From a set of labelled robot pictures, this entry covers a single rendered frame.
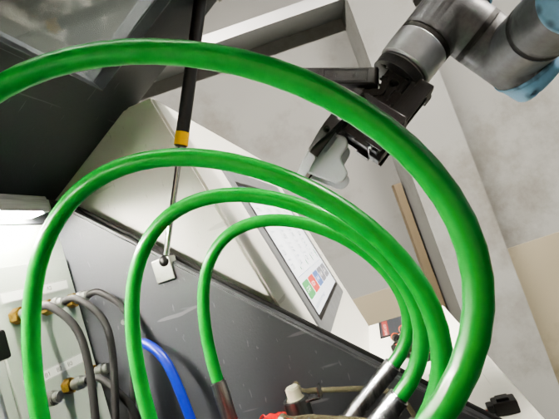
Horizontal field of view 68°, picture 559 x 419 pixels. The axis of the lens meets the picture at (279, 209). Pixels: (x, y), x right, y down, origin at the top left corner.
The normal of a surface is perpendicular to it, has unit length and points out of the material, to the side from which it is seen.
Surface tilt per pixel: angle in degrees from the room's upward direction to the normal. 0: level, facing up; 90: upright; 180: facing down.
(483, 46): 111
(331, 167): 82
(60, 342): 90
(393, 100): 80
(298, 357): 90
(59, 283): 90
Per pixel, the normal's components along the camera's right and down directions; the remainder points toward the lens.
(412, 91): -0.23, -0.18
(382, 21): -0.05, -0.07
